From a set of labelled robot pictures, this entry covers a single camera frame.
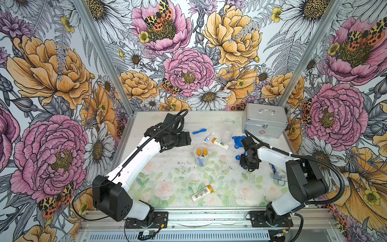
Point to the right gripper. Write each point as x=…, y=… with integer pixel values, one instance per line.
x=242, y=164

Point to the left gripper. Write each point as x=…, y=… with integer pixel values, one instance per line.
x=184, y=140

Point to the clear plastic cup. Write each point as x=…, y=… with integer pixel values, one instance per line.
x=201, y=147
x=227, y=132

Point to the blue toothbrush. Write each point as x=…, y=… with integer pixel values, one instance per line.
x=199, y=131
x=201, y=160

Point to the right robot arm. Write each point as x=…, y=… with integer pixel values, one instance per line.
x=304, y=177

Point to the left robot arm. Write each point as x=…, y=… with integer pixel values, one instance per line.
x=110, y=192

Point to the small toothpaste far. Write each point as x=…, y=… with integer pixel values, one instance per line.
x=208, y=137

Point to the silver metal case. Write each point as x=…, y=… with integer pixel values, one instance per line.
x=264, y=120

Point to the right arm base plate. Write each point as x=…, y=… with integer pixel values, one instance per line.
x=268, y=219

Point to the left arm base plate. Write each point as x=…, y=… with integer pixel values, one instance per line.
x=157, y=220

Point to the aluminium front rail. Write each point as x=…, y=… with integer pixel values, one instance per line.
x=214, y=225

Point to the left aluminium frame post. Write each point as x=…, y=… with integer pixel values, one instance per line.
x=92, y=30

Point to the aluminium frame post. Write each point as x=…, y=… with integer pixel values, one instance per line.
x=324, y=25
x=92, y=30

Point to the right aluminium frame post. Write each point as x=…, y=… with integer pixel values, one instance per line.
x=324, y=25

